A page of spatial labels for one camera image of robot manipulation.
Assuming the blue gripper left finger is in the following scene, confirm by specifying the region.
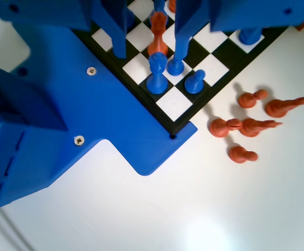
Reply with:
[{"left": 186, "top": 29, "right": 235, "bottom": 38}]
[{"left": 91, "top": 0, "right": 128, "bottom": 60}]

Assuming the black and white chessboard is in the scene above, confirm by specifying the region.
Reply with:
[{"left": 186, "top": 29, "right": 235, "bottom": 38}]
[{"left": 72, "top": 0, "right": 292, "bottom": 135}]

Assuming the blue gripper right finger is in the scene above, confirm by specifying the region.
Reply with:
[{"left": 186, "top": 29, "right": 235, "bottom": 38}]
[{"left": 174, "top": 0, "right": 204, "bottom": 62}]

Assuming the blue chess pawn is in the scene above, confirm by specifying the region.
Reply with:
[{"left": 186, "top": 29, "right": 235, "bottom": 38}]
[
  {"left": 166, "top": 58, "right": 186, "bottom": 77},
  {"left": 184, "top": 69, "right": 207, "bottom": 95}
]

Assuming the red chess knight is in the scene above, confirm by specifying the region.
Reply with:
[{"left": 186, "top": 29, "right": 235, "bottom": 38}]
[
  {"left": 264, "top": 96, "right": 304, "bottom": 119},
  {"left": 241, "top": 117, "right": 284, "bottom": 139}
]

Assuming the red chess queen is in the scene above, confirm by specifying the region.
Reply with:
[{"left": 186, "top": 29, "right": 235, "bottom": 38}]
[{"left": 147, "top": 11, "right": 168, "bottom": 58}]

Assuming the red chess pawn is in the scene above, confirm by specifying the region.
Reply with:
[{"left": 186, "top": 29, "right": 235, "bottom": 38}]
[
  {"left": 228, "top": 145, "right": 259, "bottom": 165},
  {"left": 238, "top": 89, "right": 269, "bottom": 109}
]

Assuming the orange pawn lying left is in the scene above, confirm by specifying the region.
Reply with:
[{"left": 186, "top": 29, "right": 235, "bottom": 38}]
[{"left": 209, "top": 118, "right": 243, "bottom": 139}]

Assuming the blue chess queen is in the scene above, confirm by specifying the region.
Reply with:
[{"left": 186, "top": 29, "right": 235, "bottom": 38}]
[{"left": 239, "top": 26, "right": 264, "bottom": 45}]

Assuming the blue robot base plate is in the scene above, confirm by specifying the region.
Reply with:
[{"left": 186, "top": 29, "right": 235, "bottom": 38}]
[{"left": 0, "top": 22, "right": 198, "bottom": 213}]

